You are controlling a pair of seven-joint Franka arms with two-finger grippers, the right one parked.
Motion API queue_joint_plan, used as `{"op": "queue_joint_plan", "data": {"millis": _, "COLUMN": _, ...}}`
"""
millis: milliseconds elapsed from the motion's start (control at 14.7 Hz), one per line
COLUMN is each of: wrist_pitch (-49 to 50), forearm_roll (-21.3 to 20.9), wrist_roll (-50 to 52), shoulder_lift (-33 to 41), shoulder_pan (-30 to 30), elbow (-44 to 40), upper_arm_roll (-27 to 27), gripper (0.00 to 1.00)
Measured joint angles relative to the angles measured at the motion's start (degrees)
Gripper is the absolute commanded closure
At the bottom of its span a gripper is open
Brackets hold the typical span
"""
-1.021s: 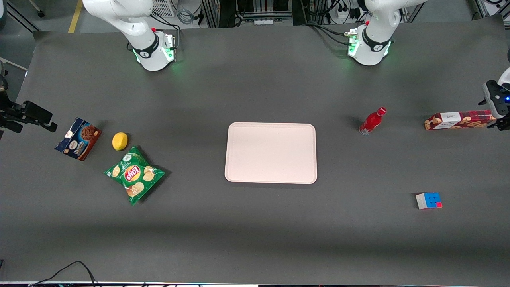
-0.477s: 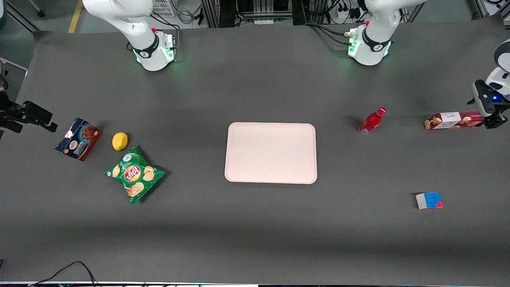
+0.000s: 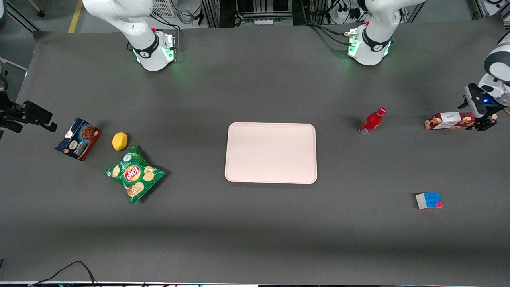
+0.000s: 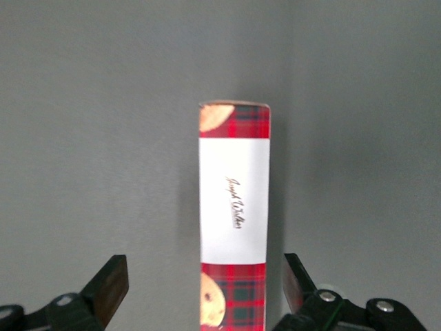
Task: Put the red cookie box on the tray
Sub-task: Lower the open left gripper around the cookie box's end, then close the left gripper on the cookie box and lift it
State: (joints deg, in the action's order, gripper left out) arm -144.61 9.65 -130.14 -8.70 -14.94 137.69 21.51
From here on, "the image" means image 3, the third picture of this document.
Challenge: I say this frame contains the black right arm base cables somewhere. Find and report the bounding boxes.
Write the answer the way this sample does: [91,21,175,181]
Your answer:
[151,15,182,51]

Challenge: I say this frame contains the white rectangular tray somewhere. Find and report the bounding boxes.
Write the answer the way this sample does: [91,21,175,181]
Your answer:
[224,122,318,185]

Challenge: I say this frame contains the multicolour puzzle cube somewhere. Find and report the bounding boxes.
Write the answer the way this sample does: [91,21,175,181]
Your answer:
[415,192,443,210]

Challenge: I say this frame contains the red cookie box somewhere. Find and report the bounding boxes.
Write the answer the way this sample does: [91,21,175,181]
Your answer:
[424,111,498,131]

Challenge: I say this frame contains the long looping black cable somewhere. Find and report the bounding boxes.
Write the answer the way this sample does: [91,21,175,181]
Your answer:
[28,261,98,287]

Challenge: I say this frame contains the black equipment rack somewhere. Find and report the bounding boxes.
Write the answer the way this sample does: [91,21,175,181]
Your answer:
[201,0,304,28]

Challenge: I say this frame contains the yellow lemon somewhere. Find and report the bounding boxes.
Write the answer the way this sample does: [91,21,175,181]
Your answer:
[112,132,129,151]

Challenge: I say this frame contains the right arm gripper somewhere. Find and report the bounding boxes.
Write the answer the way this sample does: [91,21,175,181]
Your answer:
[0,104,58,134]

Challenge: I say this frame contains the red plastic bottle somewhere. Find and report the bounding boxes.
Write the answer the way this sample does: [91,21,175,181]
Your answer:
[359,107,387,136]

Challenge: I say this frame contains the black left arm base cables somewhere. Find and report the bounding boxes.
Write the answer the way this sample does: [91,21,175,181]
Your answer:
[303,22,356,46]

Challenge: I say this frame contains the white power strip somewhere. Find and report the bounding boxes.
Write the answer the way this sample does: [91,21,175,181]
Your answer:
[336,5,360,21]

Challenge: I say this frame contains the grey coiled cable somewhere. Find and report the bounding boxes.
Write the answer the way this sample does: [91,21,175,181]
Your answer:
[175,7,196,25]

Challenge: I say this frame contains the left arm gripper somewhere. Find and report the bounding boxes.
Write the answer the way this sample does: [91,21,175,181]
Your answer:
[474,94,503,132]

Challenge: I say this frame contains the black arm base cables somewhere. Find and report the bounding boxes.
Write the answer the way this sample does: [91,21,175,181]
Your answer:
[303,22,356,46]
[151,15,182,51]

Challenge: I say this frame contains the blue chocolate cookie box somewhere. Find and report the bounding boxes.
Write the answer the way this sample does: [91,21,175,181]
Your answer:
[55,117,102,161]

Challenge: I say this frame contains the green chips bag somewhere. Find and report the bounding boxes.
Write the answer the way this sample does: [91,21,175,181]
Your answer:
[104,146,166,206]

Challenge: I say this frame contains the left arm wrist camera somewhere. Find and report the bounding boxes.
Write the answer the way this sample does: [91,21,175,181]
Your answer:
[463,83,480,117]

